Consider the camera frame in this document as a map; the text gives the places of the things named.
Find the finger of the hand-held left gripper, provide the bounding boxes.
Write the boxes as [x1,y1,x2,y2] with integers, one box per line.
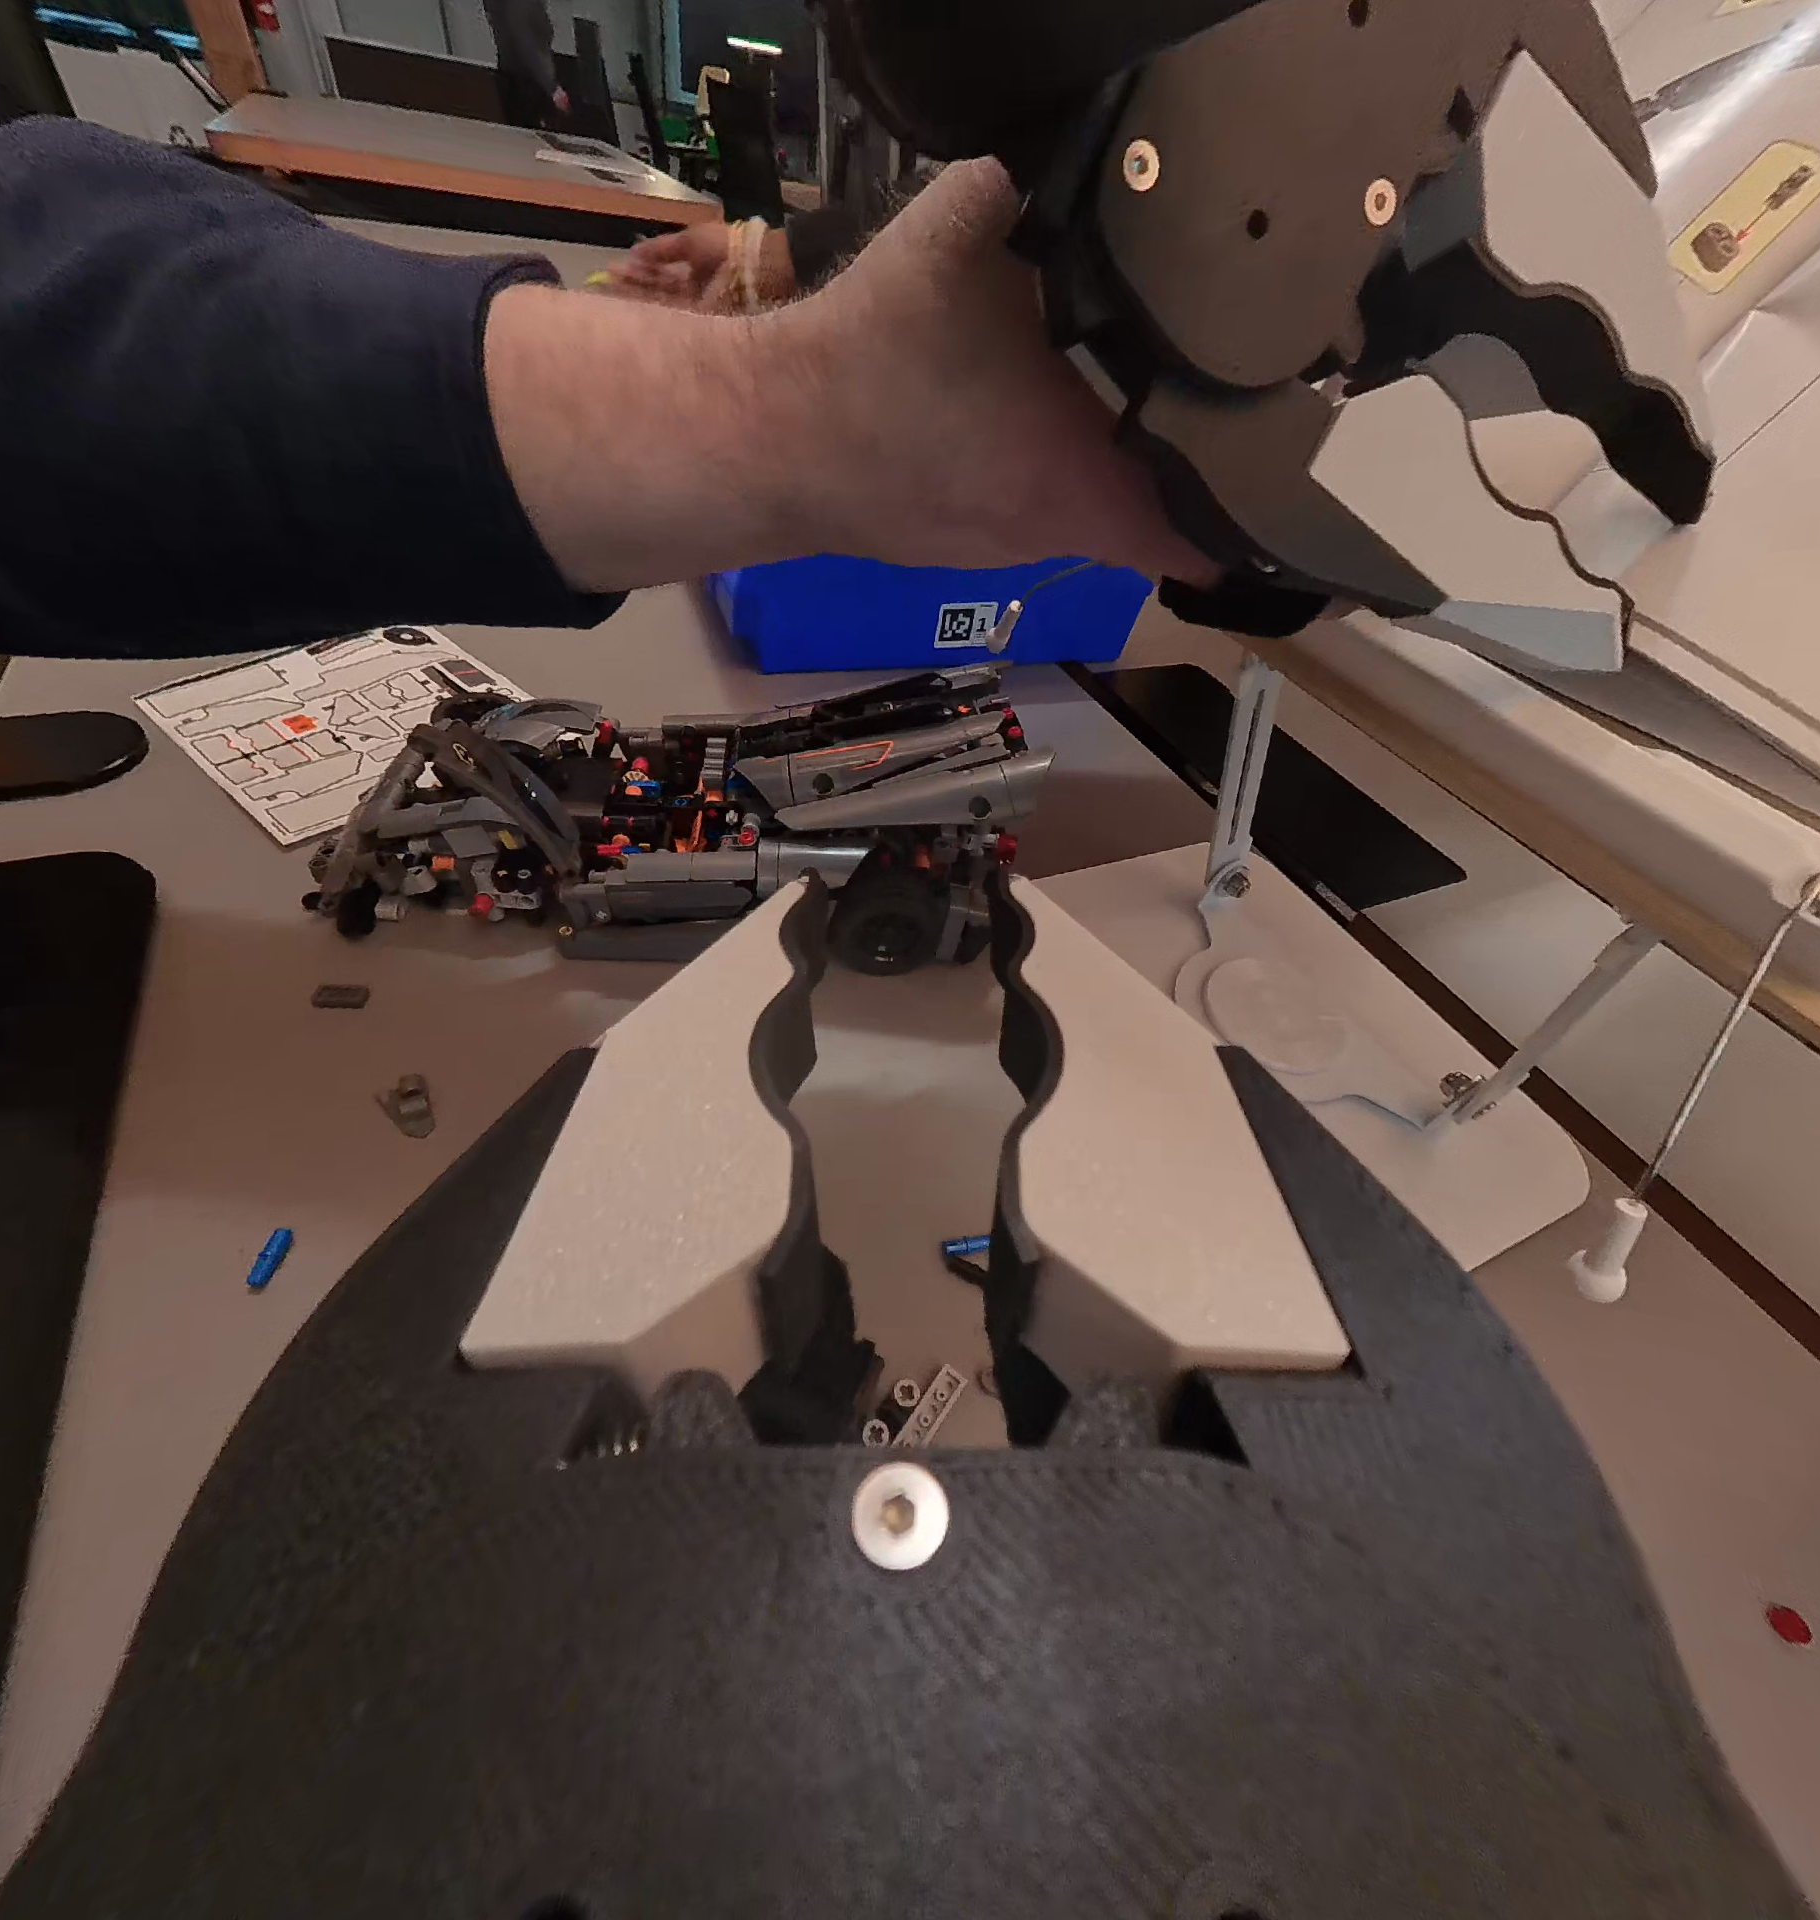
[1304,370,1630,673]
[1345,0,1719,526]

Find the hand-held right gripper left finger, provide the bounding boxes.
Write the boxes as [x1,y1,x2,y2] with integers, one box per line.
[457,871,883,1447]

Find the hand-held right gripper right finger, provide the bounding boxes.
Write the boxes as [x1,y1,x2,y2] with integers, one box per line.
[985,870,1357,1447]

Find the lego instruction booklet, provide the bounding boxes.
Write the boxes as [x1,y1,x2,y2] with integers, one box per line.
[1481,0,1820,849]

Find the grey lego car model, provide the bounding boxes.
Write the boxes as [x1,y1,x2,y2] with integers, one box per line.
[302,666,1065,980]

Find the person's left forearm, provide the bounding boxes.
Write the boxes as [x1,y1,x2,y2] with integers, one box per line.
[0,116,629,656]

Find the scattered loose lego pieces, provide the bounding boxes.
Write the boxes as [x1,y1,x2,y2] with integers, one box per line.
[245,979,1817,1650]

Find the lego sticker sheet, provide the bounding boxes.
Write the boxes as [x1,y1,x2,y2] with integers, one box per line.
[132,624,535,846]

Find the person's left hand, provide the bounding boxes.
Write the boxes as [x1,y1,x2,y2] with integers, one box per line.
[482,153,1227,597]

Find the white book stand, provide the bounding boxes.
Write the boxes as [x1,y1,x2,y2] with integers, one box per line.
[1027,591,1820,1277]

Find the blue storage bin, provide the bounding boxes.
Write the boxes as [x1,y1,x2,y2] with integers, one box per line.
[705,551,1162,677]

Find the black perforated mat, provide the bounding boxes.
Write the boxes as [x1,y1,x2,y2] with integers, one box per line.
[0,851,161,1875]

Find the wooden background desk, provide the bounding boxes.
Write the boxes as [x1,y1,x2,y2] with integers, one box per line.
[201,89,728,231]

